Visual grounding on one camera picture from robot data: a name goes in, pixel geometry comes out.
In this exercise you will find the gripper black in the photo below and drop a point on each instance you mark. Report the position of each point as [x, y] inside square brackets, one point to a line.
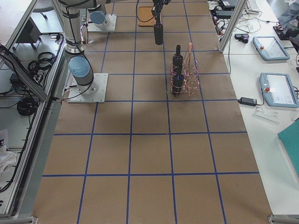
[159, 5]

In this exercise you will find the dark wine bottle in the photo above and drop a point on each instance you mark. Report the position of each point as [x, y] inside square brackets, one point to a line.
[177, 59]
[177, 81]
[158, 30]

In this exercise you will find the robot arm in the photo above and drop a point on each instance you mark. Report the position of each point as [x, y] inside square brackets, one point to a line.
[77, 62]
[98, 15]

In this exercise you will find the wooden serving tray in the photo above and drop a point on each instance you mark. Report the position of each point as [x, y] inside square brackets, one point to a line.
[145, 16]

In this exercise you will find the teach pendant far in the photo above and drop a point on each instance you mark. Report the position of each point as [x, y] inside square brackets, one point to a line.
[270, 48]

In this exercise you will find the teach pendant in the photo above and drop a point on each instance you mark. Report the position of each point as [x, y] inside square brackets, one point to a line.
[278, 90]
[270, 48]

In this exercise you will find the black power adapter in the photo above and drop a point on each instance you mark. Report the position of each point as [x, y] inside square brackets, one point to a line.
[247, 101]

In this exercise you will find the teach pendant near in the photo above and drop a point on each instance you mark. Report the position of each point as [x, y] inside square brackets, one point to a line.
[278, 90]

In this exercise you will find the teal board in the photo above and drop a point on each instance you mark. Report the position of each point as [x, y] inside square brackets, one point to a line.
[290, 139]

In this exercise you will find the crumpled white cloth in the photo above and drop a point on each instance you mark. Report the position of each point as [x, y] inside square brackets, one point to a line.
[8, 160]

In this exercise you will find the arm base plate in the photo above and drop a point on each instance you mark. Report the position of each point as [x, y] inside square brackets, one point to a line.
[89, 94]
[103, 29]

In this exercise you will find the copper wire bottle basket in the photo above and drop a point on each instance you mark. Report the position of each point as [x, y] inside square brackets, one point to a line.
[190, 72]

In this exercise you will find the aluminium frame post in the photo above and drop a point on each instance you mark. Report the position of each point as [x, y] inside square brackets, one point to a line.
[231, 25]

